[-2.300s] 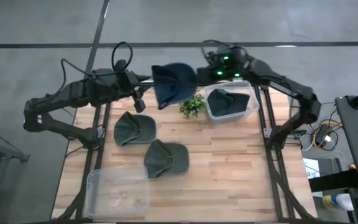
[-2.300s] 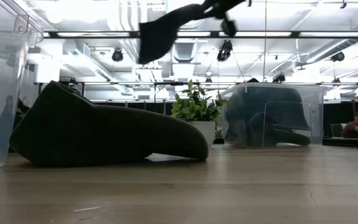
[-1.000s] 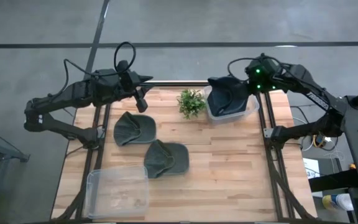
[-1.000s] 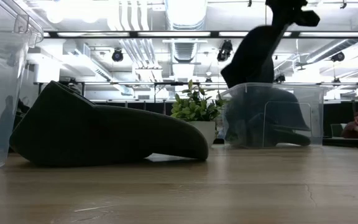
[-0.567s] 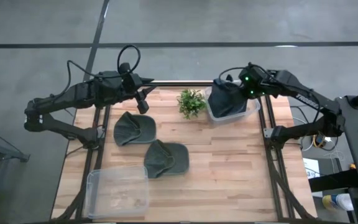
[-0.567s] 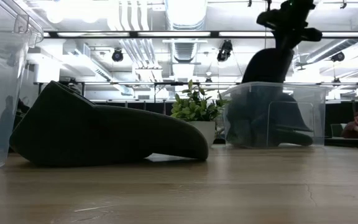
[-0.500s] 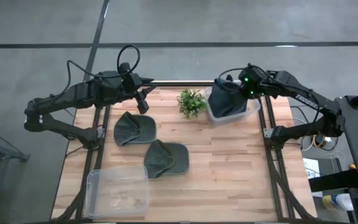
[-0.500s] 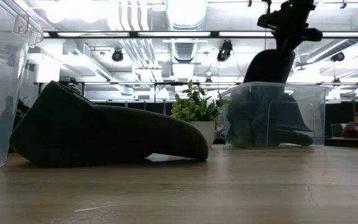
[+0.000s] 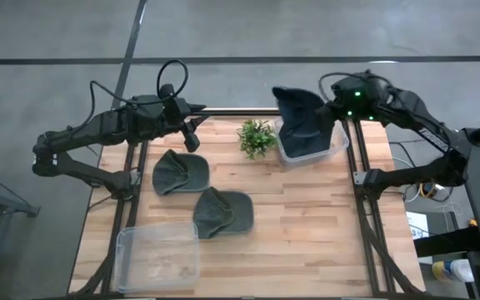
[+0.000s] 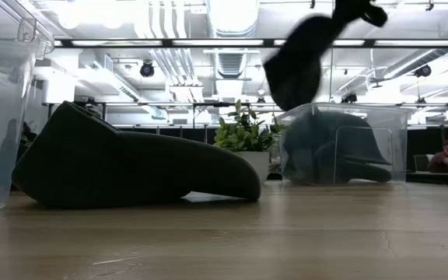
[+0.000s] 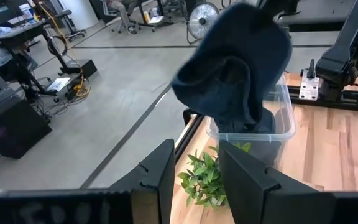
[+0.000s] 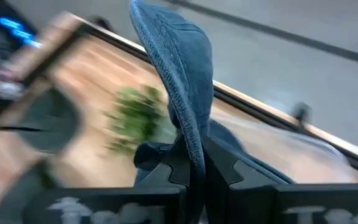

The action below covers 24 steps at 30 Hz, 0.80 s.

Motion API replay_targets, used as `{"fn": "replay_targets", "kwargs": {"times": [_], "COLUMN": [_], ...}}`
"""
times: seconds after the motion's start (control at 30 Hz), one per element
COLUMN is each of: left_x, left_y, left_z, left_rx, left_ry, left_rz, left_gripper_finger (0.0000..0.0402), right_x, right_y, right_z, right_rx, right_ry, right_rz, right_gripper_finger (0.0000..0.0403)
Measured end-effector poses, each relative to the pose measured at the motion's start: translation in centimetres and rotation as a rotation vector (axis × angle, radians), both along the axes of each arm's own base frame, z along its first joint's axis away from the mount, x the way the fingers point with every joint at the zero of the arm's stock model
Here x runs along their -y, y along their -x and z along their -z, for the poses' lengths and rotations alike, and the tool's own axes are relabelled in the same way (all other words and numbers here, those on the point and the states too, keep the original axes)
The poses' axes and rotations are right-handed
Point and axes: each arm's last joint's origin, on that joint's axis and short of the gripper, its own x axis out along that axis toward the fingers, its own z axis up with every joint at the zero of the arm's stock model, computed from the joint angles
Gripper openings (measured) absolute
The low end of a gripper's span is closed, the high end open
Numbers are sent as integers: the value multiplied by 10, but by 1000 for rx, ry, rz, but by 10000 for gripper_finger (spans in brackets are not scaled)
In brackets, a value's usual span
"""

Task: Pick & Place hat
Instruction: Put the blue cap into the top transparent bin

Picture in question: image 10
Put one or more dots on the white plant pot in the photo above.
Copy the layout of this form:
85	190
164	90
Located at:
257	163

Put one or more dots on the clear plastic storage bin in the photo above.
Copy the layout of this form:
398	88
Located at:
2	116
399	148

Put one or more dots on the navy blue baseball cap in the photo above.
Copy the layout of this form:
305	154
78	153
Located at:
366	173

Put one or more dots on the green leafy plant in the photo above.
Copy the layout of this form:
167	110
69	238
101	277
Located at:
243	134

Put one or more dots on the person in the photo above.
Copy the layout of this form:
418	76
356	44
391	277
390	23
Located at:
445	159

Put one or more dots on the dark cloth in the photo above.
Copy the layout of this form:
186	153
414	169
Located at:
130	167

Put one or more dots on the black overhead beam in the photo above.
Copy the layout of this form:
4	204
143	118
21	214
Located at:
169	43

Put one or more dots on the black dome ceiling camera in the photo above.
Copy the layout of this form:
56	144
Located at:
147	69
423	71

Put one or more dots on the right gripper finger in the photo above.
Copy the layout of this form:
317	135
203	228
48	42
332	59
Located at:
375	15
350	9

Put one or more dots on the dark charcoal baseball cap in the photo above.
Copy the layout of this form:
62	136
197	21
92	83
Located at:
296	70

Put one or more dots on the silver ventilation duct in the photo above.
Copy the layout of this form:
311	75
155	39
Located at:
232	17

